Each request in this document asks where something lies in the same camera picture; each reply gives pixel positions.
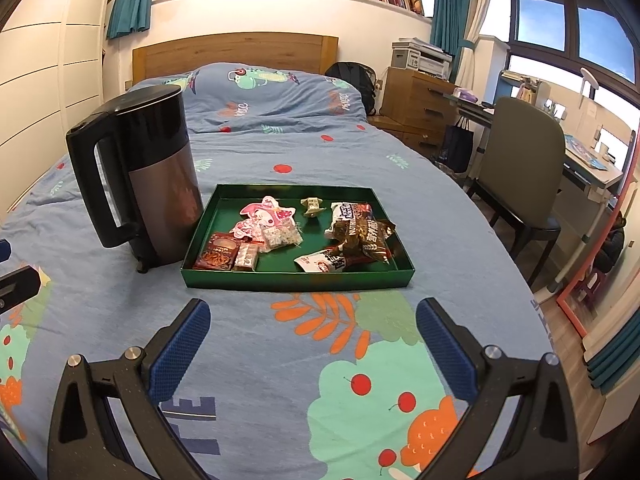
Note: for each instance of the clear floral candy packet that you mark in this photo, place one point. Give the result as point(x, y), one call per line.
point(280, 236)

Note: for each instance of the pink cartoon packet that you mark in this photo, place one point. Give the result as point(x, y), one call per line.
point(260, 212)

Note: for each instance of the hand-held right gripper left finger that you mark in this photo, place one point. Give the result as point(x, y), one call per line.
point(180, 352)

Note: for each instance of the small tan and red candy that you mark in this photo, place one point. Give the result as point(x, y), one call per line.
point(246, 257)

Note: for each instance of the black backpack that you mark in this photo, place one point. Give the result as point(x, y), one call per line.
point(355, 77)

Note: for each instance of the orange framed mirror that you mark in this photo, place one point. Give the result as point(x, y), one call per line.
point(607, 250)

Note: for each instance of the blue printed blanket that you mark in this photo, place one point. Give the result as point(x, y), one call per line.
point(300, 150)

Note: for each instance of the window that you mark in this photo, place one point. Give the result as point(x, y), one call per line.
point(540, 20)

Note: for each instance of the black and grey electric kettle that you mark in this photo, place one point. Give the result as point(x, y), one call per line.
point(160, 200)

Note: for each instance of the grey desk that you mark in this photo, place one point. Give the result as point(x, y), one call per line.
point(595, 170)

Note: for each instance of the wooden dresser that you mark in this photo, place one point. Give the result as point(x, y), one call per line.
point(415, 100)

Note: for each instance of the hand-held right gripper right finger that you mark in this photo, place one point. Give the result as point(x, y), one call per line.
point(445, 355)

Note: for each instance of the dark shopping bag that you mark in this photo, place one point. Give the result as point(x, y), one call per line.
point(457, 145)

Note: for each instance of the white printer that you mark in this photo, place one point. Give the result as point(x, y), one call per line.
point(420, 57)

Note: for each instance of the green and gold candy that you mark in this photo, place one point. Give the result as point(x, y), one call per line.
point(312, 206)

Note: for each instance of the white and red wafer packet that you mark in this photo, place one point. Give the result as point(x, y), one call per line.
point(345, 212)

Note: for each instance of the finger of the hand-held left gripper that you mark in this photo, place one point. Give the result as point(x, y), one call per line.
point(4, 251)
point(20, 287)

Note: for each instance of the white wardrobe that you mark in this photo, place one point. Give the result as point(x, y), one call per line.
point(50, 85)

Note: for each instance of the long red snack packet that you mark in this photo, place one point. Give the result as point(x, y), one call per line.
point(320, 262)

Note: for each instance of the brown snack packet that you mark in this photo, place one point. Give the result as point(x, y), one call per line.
point(367, 240)

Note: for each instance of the grey chair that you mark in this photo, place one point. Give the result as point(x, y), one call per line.
point(520, 160)

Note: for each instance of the wooden headboard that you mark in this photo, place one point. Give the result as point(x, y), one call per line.
point(225, 52)

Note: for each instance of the white desk lamp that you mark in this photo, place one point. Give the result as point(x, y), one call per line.
point(589, 77)

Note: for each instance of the dark red snack packet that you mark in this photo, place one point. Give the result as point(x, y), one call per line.
point(217, 252)

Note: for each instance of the green tray box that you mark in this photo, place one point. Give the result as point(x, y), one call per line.
point(225, 210)

